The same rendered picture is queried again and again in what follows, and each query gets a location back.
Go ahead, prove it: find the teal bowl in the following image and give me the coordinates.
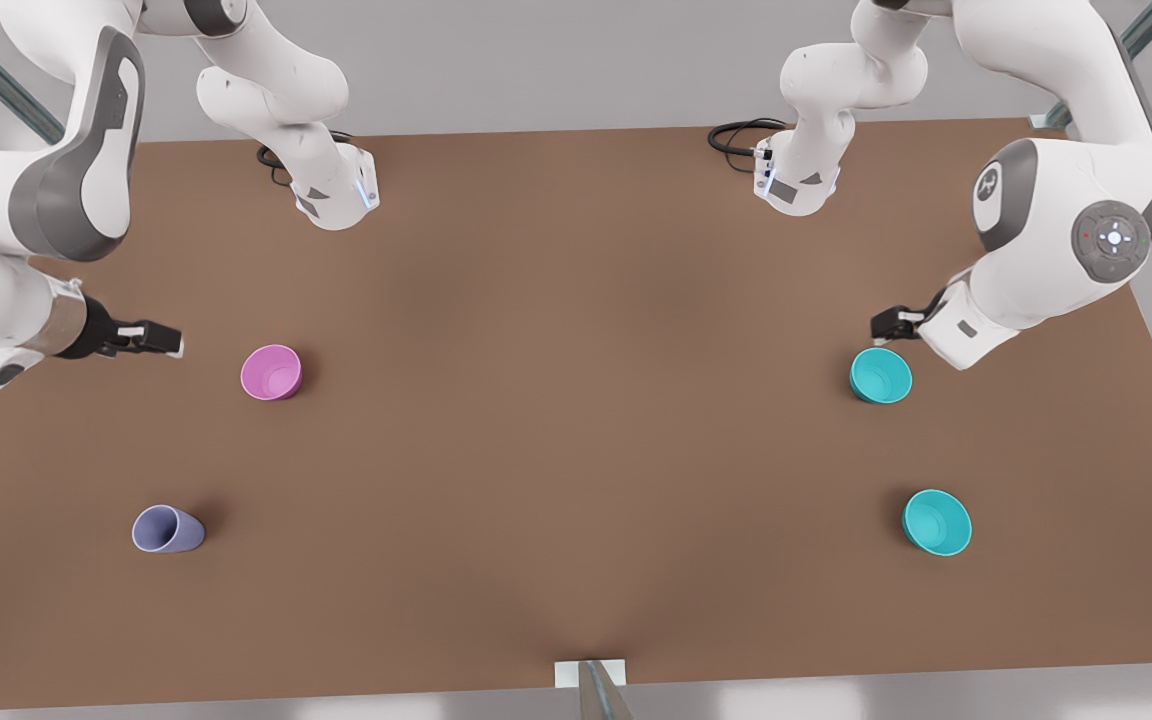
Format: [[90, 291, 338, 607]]
[[849, 347, 914, 406], [901, 488, 974, 558]]

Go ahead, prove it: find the pink bowl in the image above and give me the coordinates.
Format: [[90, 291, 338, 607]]
[[240, 344, 304, 402]]

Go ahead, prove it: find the lavender blue cup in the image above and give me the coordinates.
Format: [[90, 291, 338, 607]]
[[131, 504, 206, 554]]

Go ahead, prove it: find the black cable loop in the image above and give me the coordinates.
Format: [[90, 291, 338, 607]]
[[256, 130, 354, 188], [707, 118, 793, 175]]

